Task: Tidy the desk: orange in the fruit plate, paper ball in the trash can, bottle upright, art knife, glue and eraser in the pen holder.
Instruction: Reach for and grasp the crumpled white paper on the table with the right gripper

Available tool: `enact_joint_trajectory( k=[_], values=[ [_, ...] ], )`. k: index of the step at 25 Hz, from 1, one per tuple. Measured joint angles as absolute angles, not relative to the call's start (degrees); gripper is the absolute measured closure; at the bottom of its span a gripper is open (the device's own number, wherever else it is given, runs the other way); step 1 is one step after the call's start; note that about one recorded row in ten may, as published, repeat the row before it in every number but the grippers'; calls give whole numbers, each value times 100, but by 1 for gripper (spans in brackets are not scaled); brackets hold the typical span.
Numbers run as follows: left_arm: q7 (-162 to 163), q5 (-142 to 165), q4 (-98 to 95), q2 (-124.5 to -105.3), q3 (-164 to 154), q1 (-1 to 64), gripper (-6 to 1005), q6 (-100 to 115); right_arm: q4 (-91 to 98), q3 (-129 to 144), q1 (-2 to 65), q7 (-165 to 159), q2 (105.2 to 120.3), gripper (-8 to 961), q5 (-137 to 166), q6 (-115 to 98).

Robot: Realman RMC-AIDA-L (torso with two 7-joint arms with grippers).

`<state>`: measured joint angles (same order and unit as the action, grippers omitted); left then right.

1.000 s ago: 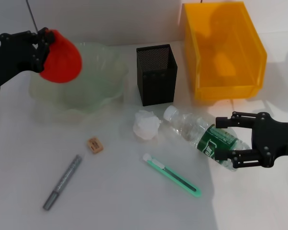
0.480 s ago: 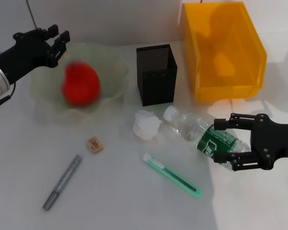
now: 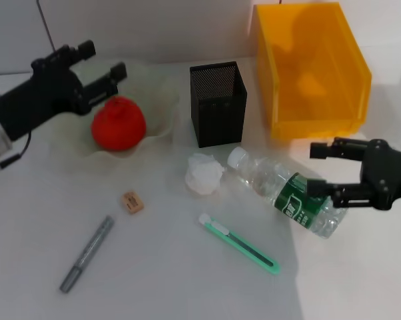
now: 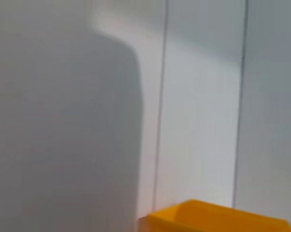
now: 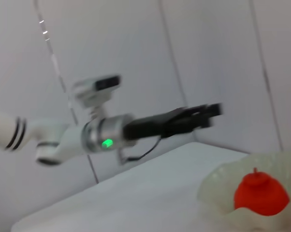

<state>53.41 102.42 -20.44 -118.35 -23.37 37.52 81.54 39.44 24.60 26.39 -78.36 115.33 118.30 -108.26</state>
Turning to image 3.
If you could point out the small tan eraser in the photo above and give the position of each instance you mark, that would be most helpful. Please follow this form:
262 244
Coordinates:
132 201

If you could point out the grey marker pen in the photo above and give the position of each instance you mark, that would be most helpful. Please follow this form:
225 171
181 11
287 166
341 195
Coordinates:
87 253

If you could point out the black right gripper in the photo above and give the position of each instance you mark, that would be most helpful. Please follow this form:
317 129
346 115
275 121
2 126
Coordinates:
390 176

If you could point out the yellow plastic bin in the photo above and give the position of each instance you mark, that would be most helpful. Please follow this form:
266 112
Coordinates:
317 66

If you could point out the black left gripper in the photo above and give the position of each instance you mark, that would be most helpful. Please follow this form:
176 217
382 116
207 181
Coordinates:
40 93

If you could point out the white paper ball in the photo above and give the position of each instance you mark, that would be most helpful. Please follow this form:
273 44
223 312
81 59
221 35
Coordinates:
204 175

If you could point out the clear green-label water bottle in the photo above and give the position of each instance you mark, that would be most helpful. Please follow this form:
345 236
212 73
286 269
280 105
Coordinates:
270 180

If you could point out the green glass fruit plate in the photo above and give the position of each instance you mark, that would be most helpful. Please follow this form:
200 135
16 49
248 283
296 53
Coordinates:
157 100

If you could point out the green utility knife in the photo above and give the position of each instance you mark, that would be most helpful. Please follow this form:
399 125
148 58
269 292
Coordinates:
237 241

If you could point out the black mesh pen holder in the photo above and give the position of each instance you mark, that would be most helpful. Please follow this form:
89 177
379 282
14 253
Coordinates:
220 110

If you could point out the red-orange fruit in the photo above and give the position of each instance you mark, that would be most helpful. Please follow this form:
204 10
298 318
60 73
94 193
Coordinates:
119 125

